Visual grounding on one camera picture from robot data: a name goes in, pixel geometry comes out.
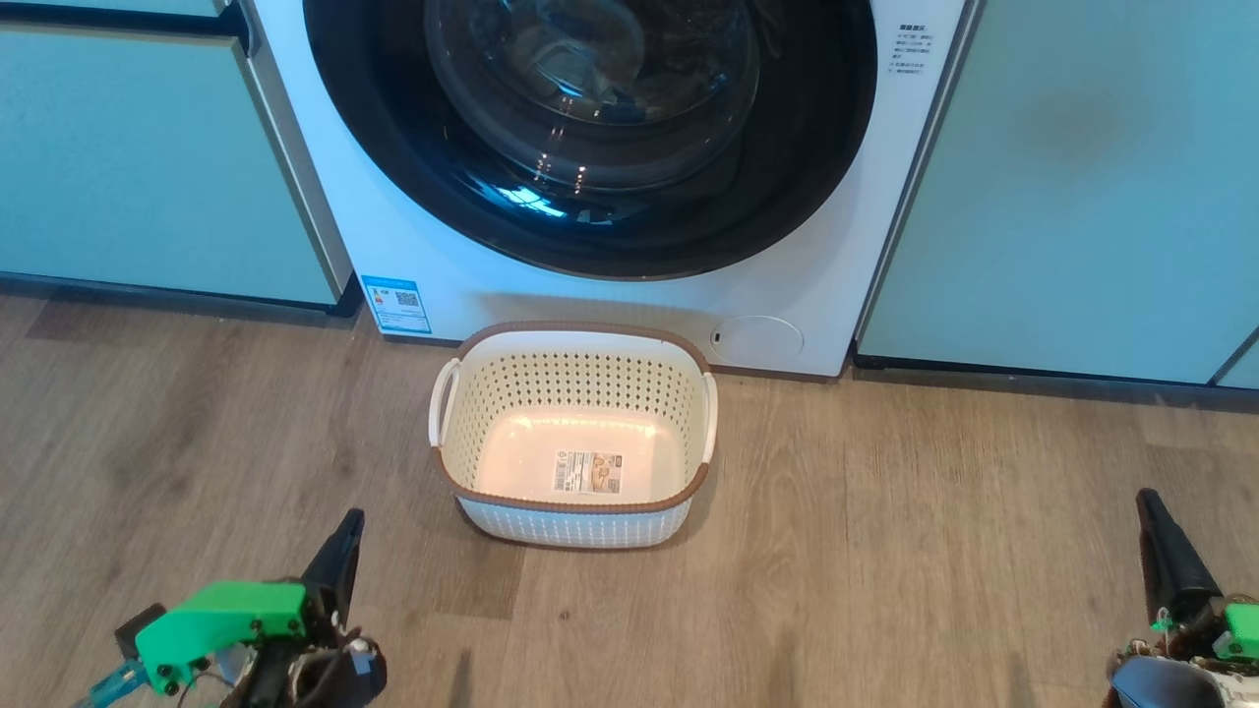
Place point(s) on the pale green cabinet door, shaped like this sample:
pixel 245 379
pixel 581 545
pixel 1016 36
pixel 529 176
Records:
pixel 1244 369
pixel 1062 197
pixel 148 157
pixel 98 5

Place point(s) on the paper product label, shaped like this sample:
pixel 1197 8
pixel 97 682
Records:
pixel 587 472

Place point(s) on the white perforated laundry basket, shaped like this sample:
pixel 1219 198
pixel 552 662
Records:
pixel 580 393

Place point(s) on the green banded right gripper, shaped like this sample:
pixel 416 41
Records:
pixel 1241 629

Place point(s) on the blue energy label sticker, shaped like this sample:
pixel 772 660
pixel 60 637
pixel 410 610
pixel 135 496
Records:
pixel 396 307

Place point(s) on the white front-load washing machine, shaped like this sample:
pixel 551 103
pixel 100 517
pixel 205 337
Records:
pixel 413 246

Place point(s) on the round glass washing machine door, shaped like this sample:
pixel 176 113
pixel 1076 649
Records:
pixel 590 147

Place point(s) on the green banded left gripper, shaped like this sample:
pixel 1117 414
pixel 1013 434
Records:
pixel 226 615

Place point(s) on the round white filter cover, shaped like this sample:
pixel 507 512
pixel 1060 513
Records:
pixel 757 339

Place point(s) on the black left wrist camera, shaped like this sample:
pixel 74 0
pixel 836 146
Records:
pixel 138 629

